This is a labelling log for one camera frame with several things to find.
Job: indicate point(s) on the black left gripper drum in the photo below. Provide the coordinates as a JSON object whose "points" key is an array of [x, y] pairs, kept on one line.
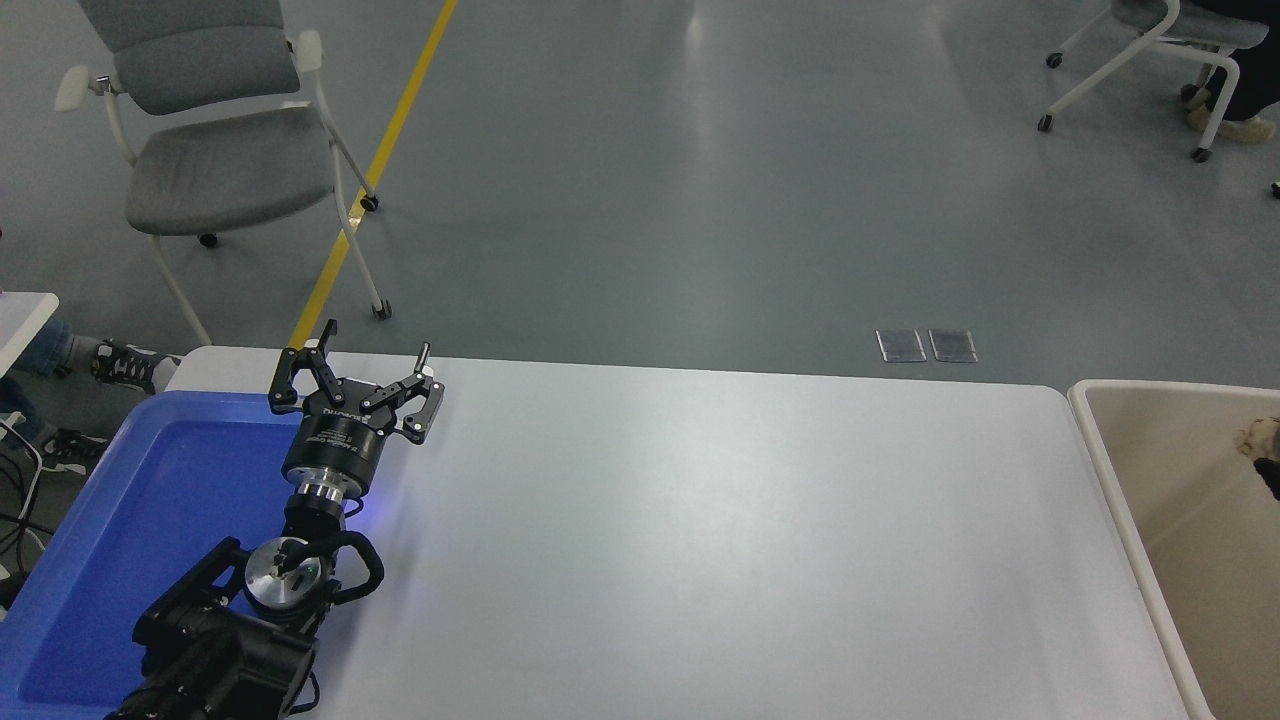
{"points": [[335, 448]]}

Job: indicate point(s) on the tan paper ball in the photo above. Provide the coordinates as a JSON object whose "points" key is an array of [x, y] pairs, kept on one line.
{"points": [[1260, 438]]}

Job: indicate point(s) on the large pale bin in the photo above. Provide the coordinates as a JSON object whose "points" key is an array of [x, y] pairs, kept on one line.
{"points": [[1180, 560]]}

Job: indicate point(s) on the blue plastic tray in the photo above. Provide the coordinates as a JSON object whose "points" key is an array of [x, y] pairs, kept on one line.
{"points": [[150, 520]]}

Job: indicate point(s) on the seated person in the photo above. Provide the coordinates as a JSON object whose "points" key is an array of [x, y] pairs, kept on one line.
{"points": [[120, 362]]}

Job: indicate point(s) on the grey chair with armrests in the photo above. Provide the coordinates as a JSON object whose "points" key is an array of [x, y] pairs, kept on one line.
{"points": [[228, 165]]}

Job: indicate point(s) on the small white desk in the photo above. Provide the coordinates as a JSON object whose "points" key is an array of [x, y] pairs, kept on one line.
{"points": [[20, 320]]}

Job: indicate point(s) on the silver floor plate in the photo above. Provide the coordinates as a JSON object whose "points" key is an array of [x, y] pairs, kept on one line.
{"points": [[953, 345], [901, 345]]}

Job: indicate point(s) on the person beside chair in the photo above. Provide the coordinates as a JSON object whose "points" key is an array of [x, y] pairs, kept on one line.
{"points": [[1250, 70]]}

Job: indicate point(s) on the grey chair white frame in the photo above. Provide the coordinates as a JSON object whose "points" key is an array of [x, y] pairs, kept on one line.
{"points": [[1160, 20]]}

